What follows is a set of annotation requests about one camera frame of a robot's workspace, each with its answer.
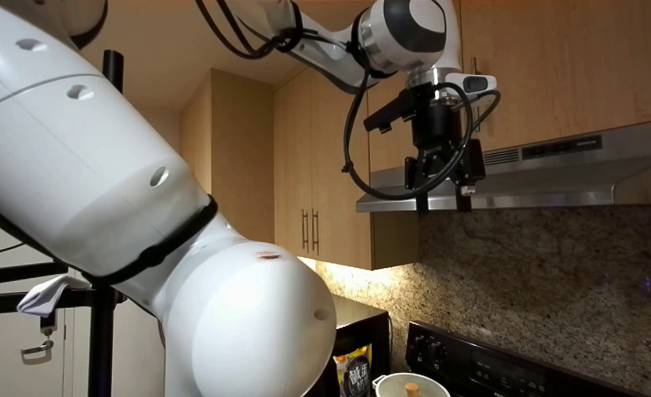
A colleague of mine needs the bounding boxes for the grey wrist flange box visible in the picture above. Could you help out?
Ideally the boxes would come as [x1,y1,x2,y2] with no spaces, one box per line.
[443,69,500,96]

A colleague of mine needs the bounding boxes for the tall wooden cabinet door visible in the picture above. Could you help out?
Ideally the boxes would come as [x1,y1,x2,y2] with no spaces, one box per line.
[271,68,315,255]
[310,68,375,271]

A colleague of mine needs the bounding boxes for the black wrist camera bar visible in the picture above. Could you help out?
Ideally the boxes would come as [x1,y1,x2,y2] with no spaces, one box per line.
[362,85,424,136]

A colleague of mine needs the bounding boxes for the black electric stove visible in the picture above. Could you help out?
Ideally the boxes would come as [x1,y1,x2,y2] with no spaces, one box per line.
[403,321,636,397]

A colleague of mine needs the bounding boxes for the short cabinet door white inside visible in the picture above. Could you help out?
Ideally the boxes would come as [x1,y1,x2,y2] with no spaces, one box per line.
[454,0,651,151]

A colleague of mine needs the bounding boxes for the yellow black snack bag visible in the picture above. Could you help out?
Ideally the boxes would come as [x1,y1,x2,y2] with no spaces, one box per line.
[332,342,375,397]

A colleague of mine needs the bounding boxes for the black metal stand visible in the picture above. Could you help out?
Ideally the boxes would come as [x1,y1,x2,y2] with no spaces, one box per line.
[0,49,128,397]

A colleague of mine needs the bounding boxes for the metal lever door handle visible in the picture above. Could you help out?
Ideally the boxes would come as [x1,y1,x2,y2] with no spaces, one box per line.
[20,334,54,365]

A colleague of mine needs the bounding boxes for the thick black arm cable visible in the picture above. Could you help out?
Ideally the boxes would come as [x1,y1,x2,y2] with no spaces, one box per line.
[192,0,306,62]

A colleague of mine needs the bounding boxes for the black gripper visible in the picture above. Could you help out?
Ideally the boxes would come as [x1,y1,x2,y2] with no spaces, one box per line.
[402,85,487,216]

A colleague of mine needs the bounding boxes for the black looped gripper cable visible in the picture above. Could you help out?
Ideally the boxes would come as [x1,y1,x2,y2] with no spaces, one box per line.
[342,68,503,203]

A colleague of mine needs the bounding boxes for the black box appliance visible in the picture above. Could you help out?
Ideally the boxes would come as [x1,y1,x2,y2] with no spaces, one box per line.
[304,294,392,397]

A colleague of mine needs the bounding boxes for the white cloth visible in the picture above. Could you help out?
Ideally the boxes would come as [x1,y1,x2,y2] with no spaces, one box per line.
[15,272,91,320]

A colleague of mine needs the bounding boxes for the stainless steel range hood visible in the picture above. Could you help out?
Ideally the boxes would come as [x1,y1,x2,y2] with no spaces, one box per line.
[355,117,651,216]

